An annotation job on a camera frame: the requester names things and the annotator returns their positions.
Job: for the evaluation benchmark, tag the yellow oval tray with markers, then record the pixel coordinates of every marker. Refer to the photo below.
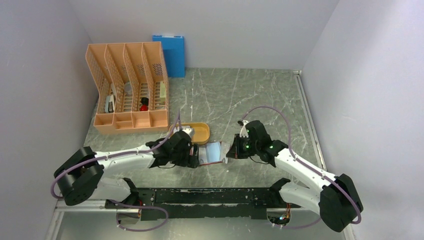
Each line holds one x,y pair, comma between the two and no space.
198,132

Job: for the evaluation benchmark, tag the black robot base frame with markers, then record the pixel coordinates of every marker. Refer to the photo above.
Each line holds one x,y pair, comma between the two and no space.
196,203

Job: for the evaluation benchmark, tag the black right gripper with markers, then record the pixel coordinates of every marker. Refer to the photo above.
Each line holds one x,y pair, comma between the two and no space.
235,151

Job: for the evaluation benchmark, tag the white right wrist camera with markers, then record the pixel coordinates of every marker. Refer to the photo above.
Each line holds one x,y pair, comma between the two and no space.
243,132

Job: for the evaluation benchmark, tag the red leather card holder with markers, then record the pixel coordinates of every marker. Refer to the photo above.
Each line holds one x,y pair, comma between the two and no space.
213,153

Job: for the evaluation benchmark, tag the white stapler in organizer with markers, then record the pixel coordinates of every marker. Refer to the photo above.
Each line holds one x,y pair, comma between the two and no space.
109,105

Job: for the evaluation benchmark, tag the orange plastic file organizer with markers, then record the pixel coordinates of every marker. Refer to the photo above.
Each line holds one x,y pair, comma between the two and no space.
129,71

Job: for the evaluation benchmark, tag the beige eraser block in organizer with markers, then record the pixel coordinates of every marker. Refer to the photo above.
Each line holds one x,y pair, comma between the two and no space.
162,91

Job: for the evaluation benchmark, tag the blue plastic box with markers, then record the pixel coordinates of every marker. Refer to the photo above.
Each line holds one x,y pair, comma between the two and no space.
173,47

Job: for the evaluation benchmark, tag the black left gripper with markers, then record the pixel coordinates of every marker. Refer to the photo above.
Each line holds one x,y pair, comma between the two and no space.
191,160

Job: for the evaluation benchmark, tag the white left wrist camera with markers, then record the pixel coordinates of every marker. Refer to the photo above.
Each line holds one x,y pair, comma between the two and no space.
189,131

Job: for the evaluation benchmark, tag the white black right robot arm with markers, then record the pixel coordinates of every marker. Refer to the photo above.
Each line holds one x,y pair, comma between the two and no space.
333,197

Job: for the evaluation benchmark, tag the black red item in organizer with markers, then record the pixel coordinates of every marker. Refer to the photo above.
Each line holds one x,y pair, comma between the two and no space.
144,104

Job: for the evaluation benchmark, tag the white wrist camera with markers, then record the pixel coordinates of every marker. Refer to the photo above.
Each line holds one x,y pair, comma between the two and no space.
243,132
189,131

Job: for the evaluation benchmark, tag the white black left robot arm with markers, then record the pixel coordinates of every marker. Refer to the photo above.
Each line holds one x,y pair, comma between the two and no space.
88,175

